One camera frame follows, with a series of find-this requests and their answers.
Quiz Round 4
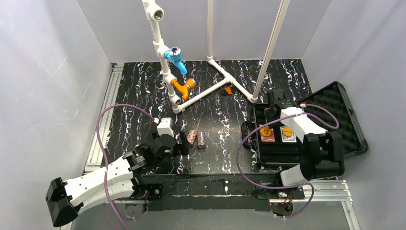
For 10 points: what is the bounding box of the yellow dealer button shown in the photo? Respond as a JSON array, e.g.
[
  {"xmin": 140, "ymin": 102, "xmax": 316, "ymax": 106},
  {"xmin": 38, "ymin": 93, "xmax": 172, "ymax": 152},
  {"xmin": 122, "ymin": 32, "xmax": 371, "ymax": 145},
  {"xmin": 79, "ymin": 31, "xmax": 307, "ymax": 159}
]
[{"xmin": 281, "ymin": 126, "xmax": 293, "ymax": 137}]

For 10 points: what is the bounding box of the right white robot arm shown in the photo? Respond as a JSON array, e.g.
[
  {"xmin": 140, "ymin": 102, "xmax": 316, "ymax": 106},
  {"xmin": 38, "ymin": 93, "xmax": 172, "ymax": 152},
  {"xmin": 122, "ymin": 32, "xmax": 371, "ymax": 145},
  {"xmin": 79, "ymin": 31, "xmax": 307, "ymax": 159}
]
[{"xmin": 264, "ymin": 90, "xmax": 345, "ymax": 187}]

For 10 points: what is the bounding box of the blue plastic faucet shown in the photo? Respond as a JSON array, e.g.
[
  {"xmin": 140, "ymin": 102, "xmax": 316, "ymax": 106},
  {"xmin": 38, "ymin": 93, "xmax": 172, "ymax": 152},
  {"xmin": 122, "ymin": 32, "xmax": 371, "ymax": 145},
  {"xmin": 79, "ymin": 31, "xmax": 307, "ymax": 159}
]
[{"xmin": 164, "ymin": 46, "xmax": 187, "ymax": 75}]

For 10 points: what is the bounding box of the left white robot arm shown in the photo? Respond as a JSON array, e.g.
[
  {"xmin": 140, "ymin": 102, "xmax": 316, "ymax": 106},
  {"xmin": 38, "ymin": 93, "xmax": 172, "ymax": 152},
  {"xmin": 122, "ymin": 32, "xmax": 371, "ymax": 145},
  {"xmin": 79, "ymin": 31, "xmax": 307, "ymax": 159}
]
[{"xmin": 45, "ymin": 132, "xmax": 190, "ymax": 228}]

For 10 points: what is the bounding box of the yellow big blind button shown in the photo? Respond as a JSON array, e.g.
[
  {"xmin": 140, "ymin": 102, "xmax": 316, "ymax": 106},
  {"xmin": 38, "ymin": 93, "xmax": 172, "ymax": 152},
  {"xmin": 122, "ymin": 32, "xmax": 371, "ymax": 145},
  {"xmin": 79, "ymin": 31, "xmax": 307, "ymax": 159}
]
[{"xmin": 259, "ymin": 126, "xmax": 273, "ymax": 138}]

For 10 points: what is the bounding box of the aluminium frame rail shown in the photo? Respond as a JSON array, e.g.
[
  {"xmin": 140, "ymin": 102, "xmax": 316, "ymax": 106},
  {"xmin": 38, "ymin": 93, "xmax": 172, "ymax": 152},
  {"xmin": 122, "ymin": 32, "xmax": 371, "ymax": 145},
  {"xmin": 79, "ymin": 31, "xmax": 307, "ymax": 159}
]
[{"xmin": 59, "ymin": 63, "xmax": 125, "ymax": 230}]

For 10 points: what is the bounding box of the small orange black clip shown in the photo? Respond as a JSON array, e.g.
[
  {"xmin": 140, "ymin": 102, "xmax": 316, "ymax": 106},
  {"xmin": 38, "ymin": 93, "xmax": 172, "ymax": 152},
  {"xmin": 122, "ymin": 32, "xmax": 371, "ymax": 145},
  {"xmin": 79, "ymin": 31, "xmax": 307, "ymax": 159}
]
[{"xmin": 221, "ymin": 86, "xmax": 234, "ymax": 96}]

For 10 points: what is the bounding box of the orange plastic faucet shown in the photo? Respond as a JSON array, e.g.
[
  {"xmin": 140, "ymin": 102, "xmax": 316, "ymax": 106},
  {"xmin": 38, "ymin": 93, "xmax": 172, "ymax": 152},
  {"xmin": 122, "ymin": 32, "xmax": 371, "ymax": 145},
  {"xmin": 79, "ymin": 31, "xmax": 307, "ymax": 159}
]
[{"xmin": 171, "ymin": 79, "xmax": 197, "ymax": 101}]

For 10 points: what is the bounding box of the red card deck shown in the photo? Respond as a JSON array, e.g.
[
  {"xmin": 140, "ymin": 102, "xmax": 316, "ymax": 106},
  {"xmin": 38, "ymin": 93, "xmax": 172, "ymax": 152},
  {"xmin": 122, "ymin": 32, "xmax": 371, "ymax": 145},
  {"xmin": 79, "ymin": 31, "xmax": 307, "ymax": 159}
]
[{"xmin": 259, "ymin": 126, "xmax": 276, "ymax": 142}]

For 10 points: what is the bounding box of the orange white chip stack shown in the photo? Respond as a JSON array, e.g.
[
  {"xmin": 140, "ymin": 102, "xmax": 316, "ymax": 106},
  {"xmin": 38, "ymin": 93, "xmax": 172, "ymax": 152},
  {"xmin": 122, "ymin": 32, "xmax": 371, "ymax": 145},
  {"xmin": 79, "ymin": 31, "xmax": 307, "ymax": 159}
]
[{"xmin": 187, "ymin": 130, "xmax": 198, "ymax": 146}]

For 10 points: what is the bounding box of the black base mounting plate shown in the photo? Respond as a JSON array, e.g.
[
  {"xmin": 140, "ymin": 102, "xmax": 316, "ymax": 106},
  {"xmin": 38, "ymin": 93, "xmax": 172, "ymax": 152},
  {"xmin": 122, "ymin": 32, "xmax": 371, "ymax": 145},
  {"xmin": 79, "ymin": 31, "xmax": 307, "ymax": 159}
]
[{"xmin": 115, "ymin": 172, "xmax": 305, "ymax": 212}]

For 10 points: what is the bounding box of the black poker carrying case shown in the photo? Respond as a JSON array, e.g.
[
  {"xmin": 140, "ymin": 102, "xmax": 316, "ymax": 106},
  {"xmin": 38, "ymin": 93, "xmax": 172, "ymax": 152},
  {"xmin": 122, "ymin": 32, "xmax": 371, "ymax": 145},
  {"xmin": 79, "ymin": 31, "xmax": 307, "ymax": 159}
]
[{"xmin": 241, "ymin": 81, "xmax": 368, "ymax": 167}]

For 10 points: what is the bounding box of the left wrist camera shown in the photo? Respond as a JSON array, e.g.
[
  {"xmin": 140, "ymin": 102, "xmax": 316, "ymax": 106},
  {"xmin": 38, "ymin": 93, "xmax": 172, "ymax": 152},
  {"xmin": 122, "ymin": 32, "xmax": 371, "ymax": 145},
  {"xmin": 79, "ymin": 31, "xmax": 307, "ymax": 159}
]
[{"xmin": 154, "ymin": 117, "xmax": 175, "ymax": 138}]

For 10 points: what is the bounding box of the white pvc pipe frame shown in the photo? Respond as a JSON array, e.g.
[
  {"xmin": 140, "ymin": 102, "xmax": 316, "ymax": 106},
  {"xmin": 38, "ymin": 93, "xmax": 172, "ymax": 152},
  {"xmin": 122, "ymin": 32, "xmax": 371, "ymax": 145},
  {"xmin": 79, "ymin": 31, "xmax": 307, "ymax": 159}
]
[{"xmin": 141, "ymin": 0, "xmax": 291, "ymax": 114}]

